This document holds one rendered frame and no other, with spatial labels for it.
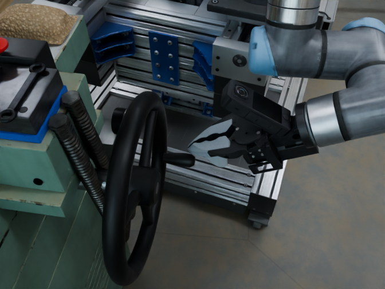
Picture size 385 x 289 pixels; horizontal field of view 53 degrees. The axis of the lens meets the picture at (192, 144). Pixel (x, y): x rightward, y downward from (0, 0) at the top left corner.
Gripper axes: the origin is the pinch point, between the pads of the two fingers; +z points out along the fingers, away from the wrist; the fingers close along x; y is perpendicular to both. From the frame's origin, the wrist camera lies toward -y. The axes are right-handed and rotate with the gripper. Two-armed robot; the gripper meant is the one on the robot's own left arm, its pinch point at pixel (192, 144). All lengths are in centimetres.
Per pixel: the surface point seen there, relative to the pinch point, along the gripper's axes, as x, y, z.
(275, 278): 10, 82, 16
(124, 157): -16.2, -16.4, -3.0
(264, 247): 21, 80, 19
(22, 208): -19.7, -15.6, 14.2
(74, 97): -9.7, -22.6, 2.4
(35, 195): -18.6, -16.2, 11.5
